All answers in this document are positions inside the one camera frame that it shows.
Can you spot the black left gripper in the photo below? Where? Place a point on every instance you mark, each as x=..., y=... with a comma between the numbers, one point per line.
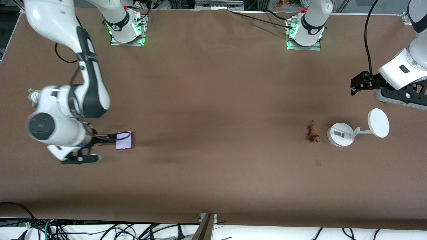
x=371, y=81

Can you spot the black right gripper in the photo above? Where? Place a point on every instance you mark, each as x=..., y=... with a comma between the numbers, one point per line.
x=98, y=139

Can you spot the lilac Huawei phone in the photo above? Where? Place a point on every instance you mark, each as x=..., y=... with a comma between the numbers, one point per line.
x=124, y=143

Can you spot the small brown lion statue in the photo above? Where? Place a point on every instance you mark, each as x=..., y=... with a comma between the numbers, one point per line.
x=313, y=133

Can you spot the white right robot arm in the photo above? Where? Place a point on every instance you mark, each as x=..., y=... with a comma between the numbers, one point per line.
x=60, y=113

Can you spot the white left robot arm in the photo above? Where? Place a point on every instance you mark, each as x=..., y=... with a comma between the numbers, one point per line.
x=403, y=71

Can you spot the white round phone stand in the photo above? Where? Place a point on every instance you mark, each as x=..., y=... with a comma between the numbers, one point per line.
x=340, y=135

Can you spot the green white plush toy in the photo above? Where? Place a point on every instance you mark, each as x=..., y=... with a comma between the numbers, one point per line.
x=33, y=96

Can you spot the small orange toy figure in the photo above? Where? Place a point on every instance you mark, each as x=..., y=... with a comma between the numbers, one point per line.
x=279, y=4

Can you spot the black power plug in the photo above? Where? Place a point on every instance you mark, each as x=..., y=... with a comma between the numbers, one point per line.
x=180, y=233

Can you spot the brown table cover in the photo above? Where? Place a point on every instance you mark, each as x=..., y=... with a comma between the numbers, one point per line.
x=213, y=83

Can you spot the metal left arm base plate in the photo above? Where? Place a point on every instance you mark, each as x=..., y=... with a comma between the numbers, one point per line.
x=318, y=45

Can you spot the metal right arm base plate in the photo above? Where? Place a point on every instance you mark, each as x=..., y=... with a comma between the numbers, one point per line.
x=141, y=33

